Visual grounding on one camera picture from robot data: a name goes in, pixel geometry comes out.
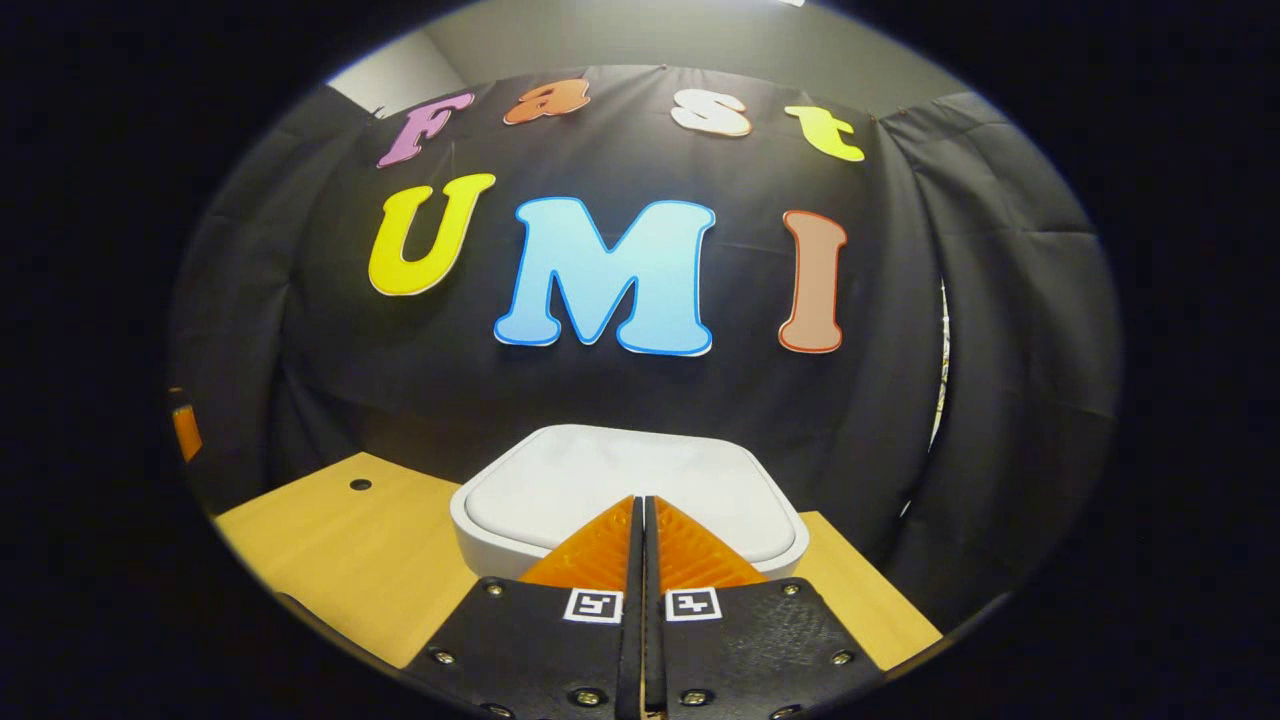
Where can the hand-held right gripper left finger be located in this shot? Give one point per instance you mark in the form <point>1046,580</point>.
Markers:
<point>540,650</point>

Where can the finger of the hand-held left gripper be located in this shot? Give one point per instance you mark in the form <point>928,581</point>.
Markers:
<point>186,430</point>

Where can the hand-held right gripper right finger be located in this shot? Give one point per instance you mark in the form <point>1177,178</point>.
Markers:
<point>750,650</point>

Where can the white desktop garbage bin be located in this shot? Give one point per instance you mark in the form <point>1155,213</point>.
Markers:
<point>620,470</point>

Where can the black backdrop cloth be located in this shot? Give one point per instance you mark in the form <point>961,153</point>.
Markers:
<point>850,400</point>

